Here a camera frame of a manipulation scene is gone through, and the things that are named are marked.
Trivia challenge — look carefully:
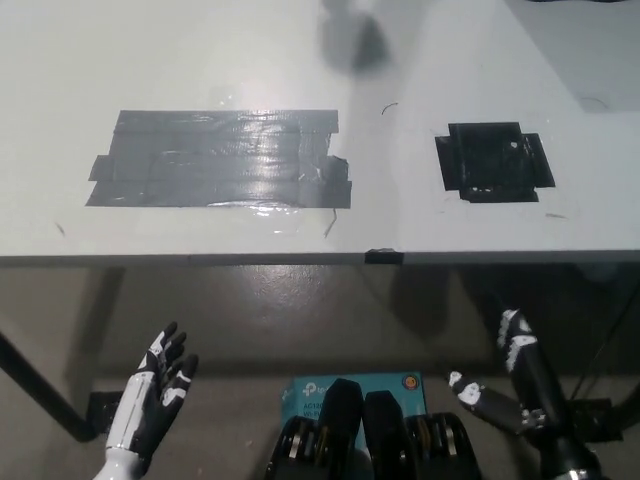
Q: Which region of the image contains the grey duct tape patch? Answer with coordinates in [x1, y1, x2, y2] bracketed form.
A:
[84, 109, 353, 209]

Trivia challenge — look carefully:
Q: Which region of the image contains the teal router box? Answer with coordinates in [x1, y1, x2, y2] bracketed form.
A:
[278, 370, 429, 451]

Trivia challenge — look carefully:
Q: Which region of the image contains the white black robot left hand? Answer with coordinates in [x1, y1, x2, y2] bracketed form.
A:
[104, 321, 200, 457]

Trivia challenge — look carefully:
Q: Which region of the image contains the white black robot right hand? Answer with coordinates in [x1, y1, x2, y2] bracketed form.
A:
[447, 308, 569, 437]

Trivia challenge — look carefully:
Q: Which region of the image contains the black tape square patch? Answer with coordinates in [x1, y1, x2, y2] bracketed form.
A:
[433, 121, 557, 204]

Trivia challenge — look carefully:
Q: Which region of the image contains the thin black cable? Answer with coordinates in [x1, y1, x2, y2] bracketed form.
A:
[573, 319, 626, 401]

